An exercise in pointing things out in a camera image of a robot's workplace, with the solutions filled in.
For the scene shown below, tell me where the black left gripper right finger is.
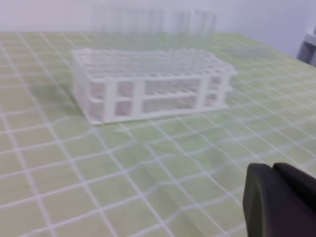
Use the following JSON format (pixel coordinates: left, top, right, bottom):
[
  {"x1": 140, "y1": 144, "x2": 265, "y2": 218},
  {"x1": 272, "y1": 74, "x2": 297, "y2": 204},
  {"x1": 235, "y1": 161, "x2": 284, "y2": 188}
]
[{"x1": 273, "y1": 162, "x2": 316, "y2": 212}]

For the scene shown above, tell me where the green checkered tablecloth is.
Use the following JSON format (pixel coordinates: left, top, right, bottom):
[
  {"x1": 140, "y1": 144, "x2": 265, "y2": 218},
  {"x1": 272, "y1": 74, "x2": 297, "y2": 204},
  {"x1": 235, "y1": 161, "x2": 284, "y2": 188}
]
[{"x1": 0, "y1": 32, "x2": 316, "y2": 237}]

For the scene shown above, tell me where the row of tubes in rack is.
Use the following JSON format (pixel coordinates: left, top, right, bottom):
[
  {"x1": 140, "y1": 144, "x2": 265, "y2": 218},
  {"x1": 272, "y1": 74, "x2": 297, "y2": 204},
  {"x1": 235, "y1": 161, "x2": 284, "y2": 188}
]
[{"x1": 91, "y1": 4, "x2": 216, "y2": 51}]

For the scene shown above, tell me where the white plastic test tube rack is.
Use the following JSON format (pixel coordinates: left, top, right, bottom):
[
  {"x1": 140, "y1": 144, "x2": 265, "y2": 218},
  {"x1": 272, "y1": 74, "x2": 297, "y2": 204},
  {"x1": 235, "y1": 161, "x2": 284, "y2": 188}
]
[{"x1": 72, "y1": 48, "x2": 237, "y2": 125}]

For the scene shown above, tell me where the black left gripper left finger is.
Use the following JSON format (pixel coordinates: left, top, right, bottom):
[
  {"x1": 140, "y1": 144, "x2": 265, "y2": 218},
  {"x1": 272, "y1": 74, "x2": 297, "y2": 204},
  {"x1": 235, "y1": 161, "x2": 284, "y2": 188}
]
[{"x1": 242, "y1": 163, "x2": 316, "y2": 237}]

